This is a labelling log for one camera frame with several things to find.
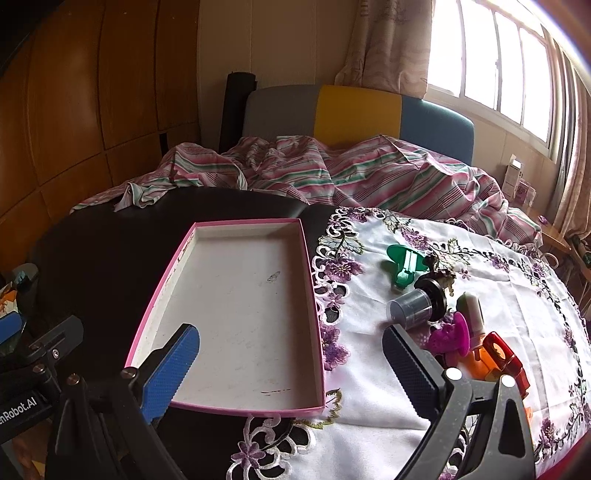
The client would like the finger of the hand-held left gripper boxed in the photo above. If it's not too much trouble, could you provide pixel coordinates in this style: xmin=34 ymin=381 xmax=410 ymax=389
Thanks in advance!
xmin=0 ymin=313 xmax=25 ymax=347
xmin=28 ymin=316 xmax=85 ymax=371

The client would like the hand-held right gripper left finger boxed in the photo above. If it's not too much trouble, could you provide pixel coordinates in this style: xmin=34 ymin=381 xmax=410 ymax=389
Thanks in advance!
xmin=45 ymin=323 xmax=201 ymax=480

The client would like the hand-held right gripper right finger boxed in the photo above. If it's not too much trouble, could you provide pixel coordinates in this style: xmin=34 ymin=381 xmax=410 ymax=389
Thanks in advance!
xmin=382 ymin=325 xmax=536 ymax=480

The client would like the clear jar with black lid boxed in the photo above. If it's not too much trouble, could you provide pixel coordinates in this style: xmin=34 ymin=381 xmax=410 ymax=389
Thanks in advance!
xmin=387 ymin=274 xmax=448 ymax=332

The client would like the white and green plug-in device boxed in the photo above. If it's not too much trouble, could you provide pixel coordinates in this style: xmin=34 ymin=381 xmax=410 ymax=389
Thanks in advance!
xmin=457 ymin=292 xmax=485 ymax=337

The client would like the brown hair clip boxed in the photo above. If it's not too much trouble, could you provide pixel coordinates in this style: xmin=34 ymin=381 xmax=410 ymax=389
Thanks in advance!
xmin=425 ymin=256 xmax=467 ymax=296

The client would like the pink shallow cardboard box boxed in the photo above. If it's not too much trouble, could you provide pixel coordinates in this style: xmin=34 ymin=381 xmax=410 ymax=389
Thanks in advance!
xmin=124 ymin=220 xmax=326 ymax=412

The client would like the green plastic punch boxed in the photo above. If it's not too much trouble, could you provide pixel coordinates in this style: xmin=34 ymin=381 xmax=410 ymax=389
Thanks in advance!
xmin=381 ymin=244 xmax=430 ymax=291

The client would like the red plastic punch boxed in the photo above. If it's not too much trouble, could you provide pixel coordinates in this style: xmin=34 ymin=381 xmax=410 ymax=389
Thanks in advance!
xmin=482 ymin=331 xmax=529 ymax=400

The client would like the white embroidered floral tablecloth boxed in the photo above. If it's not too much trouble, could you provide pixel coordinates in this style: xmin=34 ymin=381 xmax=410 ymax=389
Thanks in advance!
xmin=226 ymin=207 xmax=591 ymax=480

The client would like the wooden desk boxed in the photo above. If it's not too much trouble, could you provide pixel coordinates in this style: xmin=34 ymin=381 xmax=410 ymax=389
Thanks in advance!
xmin=522 ymin=203 xmax=573 ymax=259

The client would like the pink striped blanket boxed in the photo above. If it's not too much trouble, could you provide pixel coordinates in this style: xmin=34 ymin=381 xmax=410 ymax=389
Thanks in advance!
xmin=69 ymin=134 xmax=543 ymax=250

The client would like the white carton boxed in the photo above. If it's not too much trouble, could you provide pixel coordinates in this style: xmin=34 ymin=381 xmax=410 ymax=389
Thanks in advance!
xmin=503 ymin=154 xmax=525 ymax=197

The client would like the beige patterned curtain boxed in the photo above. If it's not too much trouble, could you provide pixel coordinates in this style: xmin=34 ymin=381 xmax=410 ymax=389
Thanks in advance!
xmin=335 ymin=0 xmax=437 ymax=99
xmin=551 ymin=46 xmax=591 ymax=241

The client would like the wooden wardrobe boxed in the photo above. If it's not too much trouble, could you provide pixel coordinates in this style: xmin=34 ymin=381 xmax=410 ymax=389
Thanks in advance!
xmin=0 ymin=0 xmax=204 ymax=259

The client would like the grey yellow blue headboard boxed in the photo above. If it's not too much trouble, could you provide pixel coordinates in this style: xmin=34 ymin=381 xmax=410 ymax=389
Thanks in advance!
xmin=242 ymin=84 xmax=476 ymax=167

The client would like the window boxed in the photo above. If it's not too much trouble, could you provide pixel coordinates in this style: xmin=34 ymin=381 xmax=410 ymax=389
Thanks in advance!
xmin=427 ymin=0 xmax=573 ymax=160

